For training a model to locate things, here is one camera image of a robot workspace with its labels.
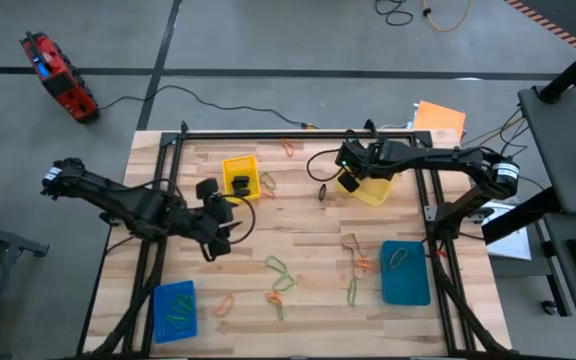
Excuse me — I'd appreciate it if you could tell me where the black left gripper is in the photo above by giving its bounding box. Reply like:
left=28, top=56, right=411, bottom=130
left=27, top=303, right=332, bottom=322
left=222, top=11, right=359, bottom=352
left=182, top=199, right=243, bottom=241

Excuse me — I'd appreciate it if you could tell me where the tan rubber band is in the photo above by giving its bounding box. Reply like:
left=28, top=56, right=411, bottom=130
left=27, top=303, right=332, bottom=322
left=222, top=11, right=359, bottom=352
left=340, top=232, right=363, bottom=256
left=350, top=259, right=369, bottom=281

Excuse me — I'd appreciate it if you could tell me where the translucent yellow plastic basket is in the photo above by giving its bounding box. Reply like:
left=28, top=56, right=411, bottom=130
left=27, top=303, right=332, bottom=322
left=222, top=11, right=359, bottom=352
left=335, top=167, right=394, bottom=208

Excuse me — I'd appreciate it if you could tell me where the yellow perforated plastic basket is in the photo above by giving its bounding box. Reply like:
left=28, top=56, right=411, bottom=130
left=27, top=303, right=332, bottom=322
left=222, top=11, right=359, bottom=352
left=221, top=154, right=262, bottom=205

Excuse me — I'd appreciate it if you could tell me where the orange paper sheet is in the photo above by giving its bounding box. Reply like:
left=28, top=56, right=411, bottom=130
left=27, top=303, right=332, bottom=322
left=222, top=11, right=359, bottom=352
left=412, top=100, right=468, bottom=141

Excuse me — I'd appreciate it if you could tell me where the blue perforated plastic basket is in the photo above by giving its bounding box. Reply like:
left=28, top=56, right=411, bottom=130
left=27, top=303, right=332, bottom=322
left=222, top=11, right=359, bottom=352
left=153, top=280, right=199, bottom=345

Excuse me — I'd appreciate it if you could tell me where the teal plastic basket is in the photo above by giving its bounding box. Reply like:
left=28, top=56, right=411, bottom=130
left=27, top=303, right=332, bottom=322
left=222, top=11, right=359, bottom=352
left=378, top=240, right=432, bottom=306

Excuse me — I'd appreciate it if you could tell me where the black cart crossbar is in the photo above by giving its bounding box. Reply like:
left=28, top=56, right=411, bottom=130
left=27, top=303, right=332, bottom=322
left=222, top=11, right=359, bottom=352
left=482, top=187, right=555, bottom=246

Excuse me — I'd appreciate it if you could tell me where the white paper sheet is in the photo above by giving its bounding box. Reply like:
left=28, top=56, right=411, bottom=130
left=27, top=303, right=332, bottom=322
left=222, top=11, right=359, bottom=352
left=477, top=198, right=533, bottom=262

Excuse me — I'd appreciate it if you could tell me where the grey cart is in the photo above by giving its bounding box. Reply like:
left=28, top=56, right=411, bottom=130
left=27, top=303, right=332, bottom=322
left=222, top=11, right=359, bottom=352
left=517, top=84, right=576, bottom=337

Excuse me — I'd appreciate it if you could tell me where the black pole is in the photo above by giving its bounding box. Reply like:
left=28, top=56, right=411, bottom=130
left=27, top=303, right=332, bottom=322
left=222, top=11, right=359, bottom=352
left=537, top=29, right=576, bottom=105

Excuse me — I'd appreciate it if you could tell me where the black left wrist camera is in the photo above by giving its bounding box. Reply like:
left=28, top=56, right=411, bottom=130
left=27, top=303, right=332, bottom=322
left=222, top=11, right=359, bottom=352
left=202, top=238, right=233, bottom=262

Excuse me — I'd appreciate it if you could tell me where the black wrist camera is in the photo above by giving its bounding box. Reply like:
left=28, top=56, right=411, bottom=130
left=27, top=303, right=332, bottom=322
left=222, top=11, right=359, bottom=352
left=337, top=171, right=362, bottom=194
left=202, top=238, right=233, bottom=262

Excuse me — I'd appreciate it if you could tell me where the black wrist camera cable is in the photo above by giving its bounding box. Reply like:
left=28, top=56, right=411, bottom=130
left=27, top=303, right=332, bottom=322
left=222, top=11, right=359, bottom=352
left=306, top=148, right=349, bottom=183
left=227, top=193, right=257, bottom=246

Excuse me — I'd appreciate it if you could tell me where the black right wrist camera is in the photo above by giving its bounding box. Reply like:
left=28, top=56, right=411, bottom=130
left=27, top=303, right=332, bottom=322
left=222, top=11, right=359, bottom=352
left=337, top=171, right=362, bottom=194

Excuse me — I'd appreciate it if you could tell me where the black power cable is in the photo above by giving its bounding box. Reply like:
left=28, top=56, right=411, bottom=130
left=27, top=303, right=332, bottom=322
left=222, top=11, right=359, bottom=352
left=97, top=83, right=317, bottom=130

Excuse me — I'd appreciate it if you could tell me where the black coiled cable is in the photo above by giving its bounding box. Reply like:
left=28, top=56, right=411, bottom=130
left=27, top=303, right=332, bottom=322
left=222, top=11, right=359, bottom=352
left=374, top=0, right=415, bottom=28

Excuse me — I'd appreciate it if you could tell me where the black cable bundle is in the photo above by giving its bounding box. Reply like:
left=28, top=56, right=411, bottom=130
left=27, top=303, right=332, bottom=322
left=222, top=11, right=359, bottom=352
left=460, top=102, right=549, bottom=201

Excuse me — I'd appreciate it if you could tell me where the yellow cable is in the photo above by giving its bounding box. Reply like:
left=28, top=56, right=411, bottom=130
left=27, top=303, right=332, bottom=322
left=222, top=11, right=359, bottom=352
left=421, top=0, right=473, bottom=33

